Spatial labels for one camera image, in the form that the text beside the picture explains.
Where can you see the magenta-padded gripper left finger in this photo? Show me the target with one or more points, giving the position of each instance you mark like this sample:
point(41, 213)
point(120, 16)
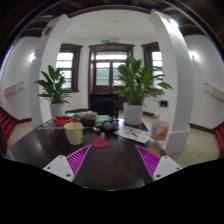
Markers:
point(77, 159)

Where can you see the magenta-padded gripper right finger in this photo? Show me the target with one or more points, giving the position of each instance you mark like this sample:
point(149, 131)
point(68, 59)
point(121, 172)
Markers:
point(149, 160)

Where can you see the clear orange soda bottle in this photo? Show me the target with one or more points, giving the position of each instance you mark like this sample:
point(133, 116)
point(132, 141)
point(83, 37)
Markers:
point(160, 128)

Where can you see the pale yellow paper cup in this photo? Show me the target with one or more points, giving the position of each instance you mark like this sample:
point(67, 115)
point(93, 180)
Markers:
point(74, 133)

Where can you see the flat round red coaster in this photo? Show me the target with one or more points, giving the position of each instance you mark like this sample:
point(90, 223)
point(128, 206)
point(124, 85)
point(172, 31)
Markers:
point(100, 143)

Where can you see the printed paper leaflet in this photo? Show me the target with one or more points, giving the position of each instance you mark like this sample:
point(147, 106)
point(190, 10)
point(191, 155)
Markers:
point(131, 134)

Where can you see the red plastic box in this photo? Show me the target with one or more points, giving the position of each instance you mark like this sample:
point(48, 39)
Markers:
point(63, 121)

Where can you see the clear snack container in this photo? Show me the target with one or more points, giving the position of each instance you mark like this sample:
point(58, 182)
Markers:
point(88, 117)

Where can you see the sheet of round stickers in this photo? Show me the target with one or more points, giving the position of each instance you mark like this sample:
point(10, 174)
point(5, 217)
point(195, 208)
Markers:
point(49, 125)

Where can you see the large potted leafy plant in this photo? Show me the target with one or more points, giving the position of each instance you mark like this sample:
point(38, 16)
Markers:
point(132, 115)

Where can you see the small potted leafy plant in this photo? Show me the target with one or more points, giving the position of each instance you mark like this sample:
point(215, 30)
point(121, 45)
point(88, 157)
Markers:
point(57, 110)

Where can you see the black chair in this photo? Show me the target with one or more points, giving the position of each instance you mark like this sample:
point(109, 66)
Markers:
point(102, 104)

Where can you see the red carpeted staircase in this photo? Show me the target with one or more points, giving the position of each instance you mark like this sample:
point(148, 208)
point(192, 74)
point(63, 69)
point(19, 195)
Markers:
point(7, 125)
point(220, 140)

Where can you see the dark wooden glazed door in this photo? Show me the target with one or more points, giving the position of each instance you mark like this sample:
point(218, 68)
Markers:
point(101, 75)

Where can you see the wide dark-framed window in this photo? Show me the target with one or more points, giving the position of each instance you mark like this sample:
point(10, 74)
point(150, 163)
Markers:
point(65, 61)

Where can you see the narrow dark-framed window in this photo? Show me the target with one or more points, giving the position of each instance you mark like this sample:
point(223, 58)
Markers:
point(156, 58)

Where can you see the green exit sign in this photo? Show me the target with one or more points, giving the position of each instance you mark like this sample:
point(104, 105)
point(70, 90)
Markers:
point(105, 41)

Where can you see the white wall-mounted rail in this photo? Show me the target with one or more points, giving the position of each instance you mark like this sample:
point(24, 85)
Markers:
point(215, 91)
point(13, 88)

